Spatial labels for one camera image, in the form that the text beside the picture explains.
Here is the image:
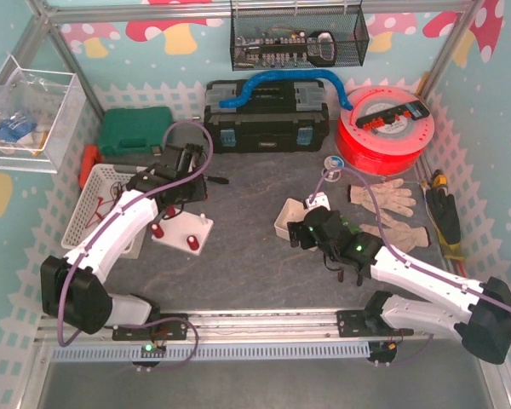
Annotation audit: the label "red spring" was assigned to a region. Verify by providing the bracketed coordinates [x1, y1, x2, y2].
[187, 234, 200, 251]
[151, 223, 164, 239]

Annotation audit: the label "black aluminium extrusion bar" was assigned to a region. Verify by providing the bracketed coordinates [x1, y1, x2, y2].
[186, 144, 207, 172]

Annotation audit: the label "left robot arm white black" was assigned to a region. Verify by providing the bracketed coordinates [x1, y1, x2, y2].
[40, 143, 213, 334]

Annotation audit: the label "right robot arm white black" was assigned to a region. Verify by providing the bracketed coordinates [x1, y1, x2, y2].
[287, 206, 511, 365]

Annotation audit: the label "white tray of springs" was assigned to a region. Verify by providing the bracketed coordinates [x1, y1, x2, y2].
[273, 198, 307, 240]

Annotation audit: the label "small black screwdriver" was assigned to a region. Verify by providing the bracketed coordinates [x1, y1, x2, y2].
[204, 176, 229, 185]

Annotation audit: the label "white perforated plastic basket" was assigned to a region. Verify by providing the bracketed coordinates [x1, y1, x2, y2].
[61, 164, 145, 251]

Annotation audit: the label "green plastic tool case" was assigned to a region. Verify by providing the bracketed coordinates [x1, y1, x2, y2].
[96, 106, 173, 156]

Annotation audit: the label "white knit glove upper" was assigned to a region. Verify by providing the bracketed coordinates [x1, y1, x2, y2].
[347, 178, 416, 217]

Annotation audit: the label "white knit glove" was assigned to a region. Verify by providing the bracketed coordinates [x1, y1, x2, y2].
[381, 212, 431, 253]
[347, 178, 416, 217]

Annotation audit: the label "white knit glove lower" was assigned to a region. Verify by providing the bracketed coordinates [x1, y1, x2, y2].
[381, 212, 431, 253]

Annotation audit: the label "black plastic toolbox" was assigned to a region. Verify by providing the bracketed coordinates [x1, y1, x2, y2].
[204, 80, 330, 153]

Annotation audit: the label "red filament spool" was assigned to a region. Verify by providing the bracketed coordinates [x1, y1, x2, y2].
[336, 85, 435, 176]

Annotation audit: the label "black rubber glove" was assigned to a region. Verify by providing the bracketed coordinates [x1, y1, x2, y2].
[425, 187, 461, 245]

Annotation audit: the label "black terminal strip red buttons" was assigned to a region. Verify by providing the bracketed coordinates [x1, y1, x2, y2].
[355, 100, 430, 131]

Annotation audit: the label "blue white glove in box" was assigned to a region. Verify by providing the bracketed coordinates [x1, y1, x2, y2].
[0, 112, 37, 145]

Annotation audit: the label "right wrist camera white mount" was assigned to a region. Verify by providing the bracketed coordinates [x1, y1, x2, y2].
[304, 192, 330, 210]

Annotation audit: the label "white peg base plate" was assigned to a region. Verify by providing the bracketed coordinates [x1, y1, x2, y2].
[150, 211, 214, 256]

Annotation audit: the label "green hose nozzle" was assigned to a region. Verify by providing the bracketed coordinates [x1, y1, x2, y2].
[341, 216, 362, 234]

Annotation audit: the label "orange handled pliers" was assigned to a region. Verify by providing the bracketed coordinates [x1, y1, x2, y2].
[336, 269, 364, 287]

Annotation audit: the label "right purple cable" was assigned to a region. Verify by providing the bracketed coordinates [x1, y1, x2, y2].
[308, 166, 511, 367]

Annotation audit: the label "purple cable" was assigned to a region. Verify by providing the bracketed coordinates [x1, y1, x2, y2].
[57, 120, 215, 372]
[308, 166, 511, 367]

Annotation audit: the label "solder wire spool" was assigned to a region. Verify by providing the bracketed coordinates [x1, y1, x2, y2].
[322, 155, 345, 182]

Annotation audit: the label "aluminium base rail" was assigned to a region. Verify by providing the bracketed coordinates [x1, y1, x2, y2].
[37, 309, 461, 342]

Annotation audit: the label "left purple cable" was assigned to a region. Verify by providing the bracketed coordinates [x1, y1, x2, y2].
[57, 120, 215, 372]

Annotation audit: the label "blue corrugated hose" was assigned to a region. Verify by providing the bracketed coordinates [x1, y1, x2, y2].
[219, 69, 355, 112]

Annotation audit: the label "orange tool handle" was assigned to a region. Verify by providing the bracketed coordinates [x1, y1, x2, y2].
[78, 145, 102, 189]

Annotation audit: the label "grey slotted cable duct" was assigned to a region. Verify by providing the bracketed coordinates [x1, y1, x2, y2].
[51, 341, 370, 363]

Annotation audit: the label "black wire mesh basket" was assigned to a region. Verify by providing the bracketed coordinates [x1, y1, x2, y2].
[230, 1, 370, 71]

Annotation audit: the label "clear acrylic wall box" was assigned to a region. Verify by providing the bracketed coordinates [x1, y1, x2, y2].
[0, 55, 86, 174]

